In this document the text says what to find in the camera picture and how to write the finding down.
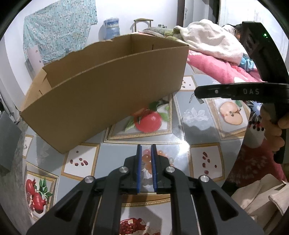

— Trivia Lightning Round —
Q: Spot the pink bead bracelet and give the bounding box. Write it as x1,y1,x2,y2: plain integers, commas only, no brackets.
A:
141,150,174,188

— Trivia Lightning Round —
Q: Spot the brown cardboard box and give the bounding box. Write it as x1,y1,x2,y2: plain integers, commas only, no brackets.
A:
20,33,189,154

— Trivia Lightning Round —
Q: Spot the person right hand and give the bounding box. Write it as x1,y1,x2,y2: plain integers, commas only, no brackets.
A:
260,105,289,152

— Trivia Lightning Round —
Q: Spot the person lying in bed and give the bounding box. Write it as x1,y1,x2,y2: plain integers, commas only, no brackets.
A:
222,23,259,73

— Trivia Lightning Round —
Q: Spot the pink floral quilt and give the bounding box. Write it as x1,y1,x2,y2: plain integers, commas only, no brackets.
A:
187,50,263,84

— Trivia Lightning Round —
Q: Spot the white fluffy blanket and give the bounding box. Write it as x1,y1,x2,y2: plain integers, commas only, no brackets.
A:
174,19,246,65

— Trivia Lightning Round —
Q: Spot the green plush toy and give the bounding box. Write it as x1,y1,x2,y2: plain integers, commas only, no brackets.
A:
164,28,183,41

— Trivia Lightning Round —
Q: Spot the blue water dispenser bottle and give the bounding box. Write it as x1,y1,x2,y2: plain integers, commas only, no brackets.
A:
103,18,120,40

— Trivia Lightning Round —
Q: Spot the wooden chair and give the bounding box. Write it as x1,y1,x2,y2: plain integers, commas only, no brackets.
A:
133,18,154,32

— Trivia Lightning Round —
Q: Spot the grey board on floor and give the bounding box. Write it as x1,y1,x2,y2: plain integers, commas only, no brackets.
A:
0,111,21,176

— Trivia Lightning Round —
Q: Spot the pink rolled mat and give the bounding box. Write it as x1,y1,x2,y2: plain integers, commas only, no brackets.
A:
27,45,44,75

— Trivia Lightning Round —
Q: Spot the teal patterned hanging cloth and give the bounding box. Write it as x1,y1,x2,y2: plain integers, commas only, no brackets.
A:
23,0,98,64

